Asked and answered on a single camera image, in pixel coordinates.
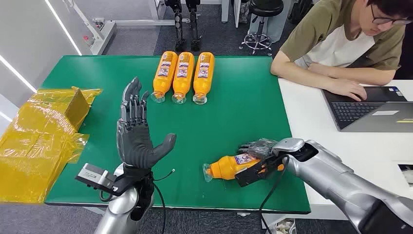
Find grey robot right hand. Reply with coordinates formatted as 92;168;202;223
238;138;279;160

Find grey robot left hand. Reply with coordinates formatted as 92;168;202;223
116;77;177;169

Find person's right hand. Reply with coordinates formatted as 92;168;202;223
325;78;369;102

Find orange bottle with clear cap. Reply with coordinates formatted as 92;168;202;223
202;153;285;182
171;51;195;105
150;51;178;103
192;51;216;105

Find grey laptop with black keyboard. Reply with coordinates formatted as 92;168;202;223
321;86;413;133

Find green table mat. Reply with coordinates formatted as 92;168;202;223
41;55;311;215

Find person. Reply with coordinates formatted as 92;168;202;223
270;0;413;102

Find white desk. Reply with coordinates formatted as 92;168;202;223
262;79;413;228

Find person's black glasses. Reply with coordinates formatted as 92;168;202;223
369;3;413;26

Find yellow film wrapped cardboard box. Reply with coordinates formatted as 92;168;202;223
0;86;103;204

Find black stool with chrome base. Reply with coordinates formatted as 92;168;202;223
239;0;285;56

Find silver black humanoid robot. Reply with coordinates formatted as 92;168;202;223
164;0;202;52

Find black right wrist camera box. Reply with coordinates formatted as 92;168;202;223
235;156;286;188

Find thin black wire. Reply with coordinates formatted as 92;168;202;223
153;168;176;181

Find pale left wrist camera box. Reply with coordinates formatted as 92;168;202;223
75;162;110;192

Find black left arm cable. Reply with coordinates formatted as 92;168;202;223
151;182;167;234

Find white metal frame stand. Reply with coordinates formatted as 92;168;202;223
64;0;191;56

